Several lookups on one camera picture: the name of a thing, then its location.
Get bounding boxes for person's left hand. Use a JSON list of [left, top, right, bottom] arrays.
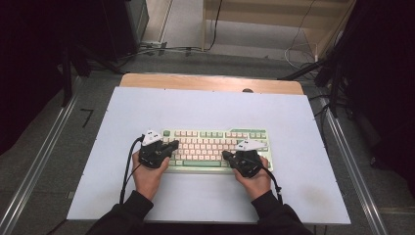
[[131, 150, 171, 202]]

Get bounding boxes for black hanging cable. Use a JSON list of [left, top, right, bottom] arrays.
[[207, 0, 225, 52]]

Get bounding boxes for person's right hand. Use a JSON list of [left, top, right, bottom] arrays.
[[232, 156, 273, 202]]

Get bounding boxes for green and pink keyboard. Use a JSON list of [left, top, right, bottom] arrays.
[[156, 127, 274, 174]]

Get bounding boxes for right hand-held gripper cable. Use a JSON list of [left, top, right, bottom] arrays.
[[258, 163, 284, 206]]

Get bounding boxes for floor cable bundle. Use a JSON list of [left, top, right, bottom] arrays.
[[116, 40, 204, 68]]

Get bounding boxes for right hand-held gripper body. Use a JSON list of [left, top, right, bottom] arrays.
[[232, 139, 267, 179]]

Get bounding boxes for aluminium floor rail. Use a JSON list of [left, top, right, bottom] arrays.
[[316, 97, 390, 235], [0, 77, 83, 235]]

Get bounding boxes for white cable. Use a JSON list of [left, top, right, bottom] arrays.
[[283, 0, 320, 71]]

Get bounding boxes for white board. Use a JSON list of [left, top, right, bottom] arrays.
[[66, 86, 352, 226]]

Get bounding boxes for black metal stand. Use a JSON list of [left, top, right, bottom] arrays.
[[277, 55, 355, 119], [60, 43, 126, 108]]

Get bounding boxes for wooden shelf unit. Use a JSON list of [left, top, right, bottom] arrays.
[[201, 0, 357, 61]]

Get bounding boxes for wooden table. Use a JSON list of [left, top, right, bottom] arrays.
[[118, 72, 305, 96]]

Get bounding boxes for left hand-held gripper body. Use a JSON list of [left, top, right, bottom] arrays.
[[138, 128, 171, 169]]

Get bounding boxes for black cabinet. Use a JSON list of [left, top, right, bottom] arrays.
[[100, 0, 150, 64]]

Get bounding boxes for black curtain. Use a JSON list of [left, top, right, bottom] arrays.
[[0, 0, 71, 157], [339, 0, 415, 200]]

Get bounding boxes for hand-held gripper cable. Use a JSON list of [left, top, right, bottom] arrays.
[[258, 163, 284, 206], [118, 134, 146, 206]]

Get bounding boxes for person's dark clothing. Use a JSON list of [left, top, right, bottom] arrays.
[[140, 222, 268, 235]]

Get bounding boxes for left hand-held gripper cable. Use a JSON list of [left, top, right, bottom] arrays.
[[118, 134, 146, 206]]

